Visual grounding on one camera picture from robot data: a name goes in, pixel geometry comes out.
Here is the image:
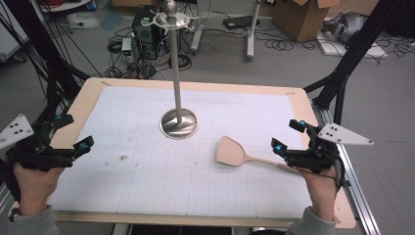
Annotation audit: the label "aluminium rail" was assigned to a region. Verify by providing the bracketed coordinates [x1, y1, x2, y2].
[311, 101, 382, 235]

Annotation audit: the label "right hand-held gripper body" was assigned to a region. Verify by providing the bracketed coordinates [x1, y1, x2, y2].
[285, 121, 375, 174]

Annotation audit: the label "black frame struts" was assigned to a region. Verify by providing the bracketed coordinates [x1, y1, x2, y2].
[0, 0, 91, 126]
[302, 0, 405, 126]

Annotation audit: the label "person's left hand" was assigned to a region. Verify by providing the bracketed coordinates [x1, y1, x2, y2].
[13, 164, 65, 215]

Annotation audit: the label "cardboard box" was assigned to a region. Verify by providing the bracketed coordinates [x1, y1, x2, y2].
[272, 0, 342, 43]

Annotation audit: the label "white power adapter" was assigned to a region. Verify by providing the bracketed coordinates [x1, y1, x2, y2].
[120, 37, 133, 64]

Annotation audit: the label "clear plastic bag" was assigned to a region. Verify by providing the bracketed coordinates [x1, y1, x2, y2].
[66, 12, 101, 30]

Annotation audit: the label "grey bag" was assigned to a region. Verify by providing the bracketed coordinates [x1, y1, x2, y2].
[322, 12, 369, 45]

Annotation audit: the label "wooden spatula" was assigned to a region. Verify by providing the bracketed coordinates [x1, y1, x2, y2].
[215, 135, 300, 174]

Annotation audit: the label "white round table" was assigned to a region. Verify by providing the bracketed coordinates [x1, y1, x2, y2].
[38, 0, 93, 14]

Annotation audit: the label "white cabinet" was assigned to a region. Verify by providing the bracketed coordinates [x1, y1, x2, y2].
[0, 0, 29, 64]

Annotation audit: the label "tangle of floor cables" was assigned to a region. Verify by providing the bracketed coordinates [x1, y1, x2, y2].
[103, 25, 194, 80]

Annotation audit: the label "black cable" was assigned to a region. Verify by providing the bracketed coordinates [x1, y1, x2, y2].
[331, 153, 352, 194]

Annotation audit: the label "white grid mat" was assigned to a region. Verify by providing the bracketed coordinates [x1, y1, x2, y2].
[48, 85, 314, 219]

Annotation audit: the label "metal utensil stand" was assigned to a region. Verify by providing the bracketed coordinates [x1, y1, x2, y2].
[141, 0, 200, 140]

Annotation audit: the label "person's right hand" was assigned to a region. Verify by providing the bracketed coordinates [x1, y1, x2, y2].
[298, 165, 340, 223]

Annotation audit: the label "white board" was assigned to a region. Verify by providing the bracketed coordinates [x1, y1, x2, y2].
[315, 30, 390, 60]

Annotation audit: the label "wrist watch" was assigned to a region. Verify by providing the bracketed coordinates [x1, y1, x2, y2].
[8, 208, 22, 223]

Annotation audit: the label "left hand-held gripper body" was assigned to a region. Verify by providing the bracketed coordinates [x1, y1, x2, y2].
[0, 114, 76, 172]

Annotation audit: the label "black flat device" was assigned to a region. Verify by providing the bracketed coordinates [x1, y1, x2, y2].
[222, 15, 261, 30]

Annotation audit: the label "black strap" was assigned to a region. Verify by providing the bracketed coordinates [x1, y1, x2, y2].
[0, 158, 22, 204]

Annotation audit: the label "black computer tower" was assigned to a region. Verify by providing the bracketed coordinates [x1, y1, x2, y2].
[131, 4, 161, 62]

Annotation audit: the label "white stand leg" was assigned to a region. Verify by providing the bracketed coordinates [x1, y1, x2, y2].
[190, 0, 206, 56]
[245, 0, 262, 62]

